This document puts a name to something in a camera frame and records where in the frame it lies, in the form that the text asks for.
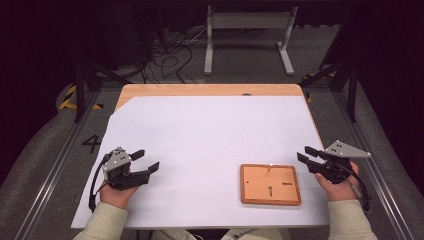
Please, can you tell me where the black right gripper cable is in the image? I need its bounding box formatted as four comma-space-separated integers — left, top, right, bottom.
339, 161, 372, 213

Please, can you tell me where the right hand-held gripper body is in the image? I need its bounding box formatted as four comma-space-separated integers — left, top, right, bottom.
309, 139, 372, 185

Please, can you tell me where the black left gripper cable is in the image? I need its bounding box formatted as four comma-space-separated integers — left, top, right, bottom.
88, 153, 111, 213

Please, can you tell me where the person's right hand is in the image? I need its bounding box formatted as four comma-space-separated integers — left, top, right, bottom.
314, 161, 361, 203

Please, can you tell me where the grey metal stand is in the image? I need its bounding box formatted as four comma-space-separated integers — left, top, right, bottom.
203, 4, 299, 76

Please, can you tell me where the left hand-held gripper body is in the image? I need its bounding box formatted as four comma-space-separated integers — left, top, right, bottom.
101, 146, 151, 192

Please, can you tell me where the white table cover sheet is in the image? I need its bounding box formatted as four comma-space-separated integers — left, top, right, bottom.
70, 95, 331, 230

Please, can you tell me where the yellow black hazard tape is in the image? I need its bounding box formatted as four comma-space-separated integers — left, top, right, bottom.
58, 84, 104, 111

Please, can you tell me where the black metal frame strut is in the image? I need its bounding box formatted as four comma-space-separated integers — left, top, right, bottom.
73, 59, 132, 124
298, 59, 360, 124

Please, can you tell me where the aluminium floor rail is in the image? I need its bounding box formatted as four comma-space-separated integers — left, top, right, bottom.
13, 89, 101, 240
333, 89, 415, 240

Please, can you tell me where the person's leg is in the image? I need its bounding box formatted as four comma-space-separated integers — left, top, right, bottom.
221, 227, 293, 240
151, 228, 198, 240

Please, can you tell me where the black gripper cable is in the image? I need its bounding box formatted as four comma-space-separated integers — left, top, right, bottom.
339, 161, 372, 213
88, 153, 111, 213

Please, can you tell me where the tangle of black floor cables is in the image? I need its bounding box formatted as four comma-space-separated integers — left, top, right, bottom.
141, 28, 208, 84

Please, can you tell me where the person's left hand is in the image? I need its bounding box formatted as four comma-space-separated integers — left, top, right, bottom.
99, 182, 140, 210

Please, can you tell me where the wooden picture frame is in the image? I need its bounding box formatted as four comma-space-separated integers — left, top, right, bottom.
239, 163, 302, 206

